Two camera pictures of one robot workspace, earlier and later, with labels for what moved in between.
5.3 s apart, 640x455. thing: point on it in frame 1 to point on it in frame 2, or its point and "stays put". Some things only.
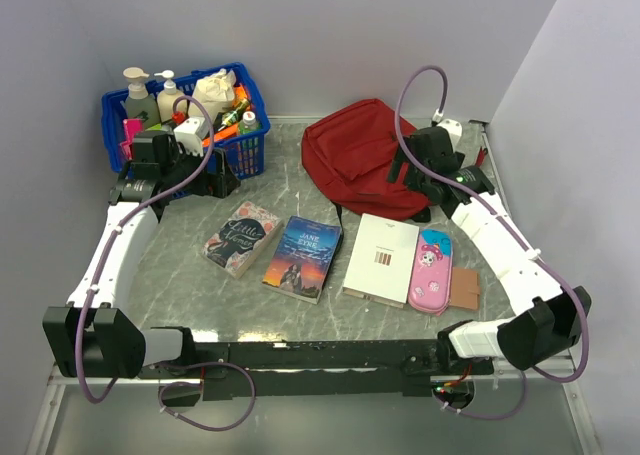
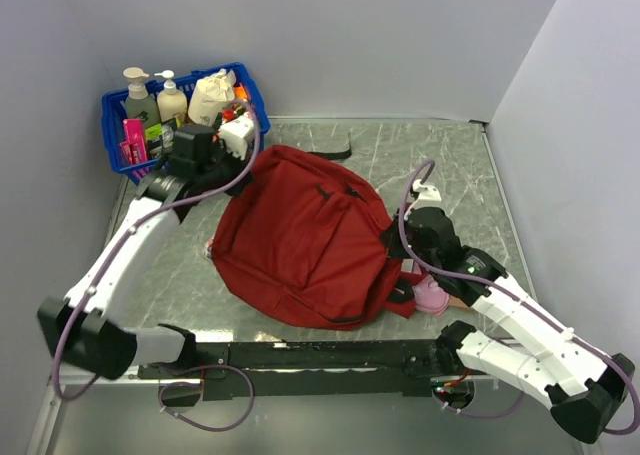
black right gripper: x=401 y=157 to x=389 y=238
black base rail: x=309 y=371 stays put
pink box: x=132 y=126 stays put
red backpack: x=349 y=154 to x=302 y=238
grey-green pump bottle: x=139 y=105 stays put
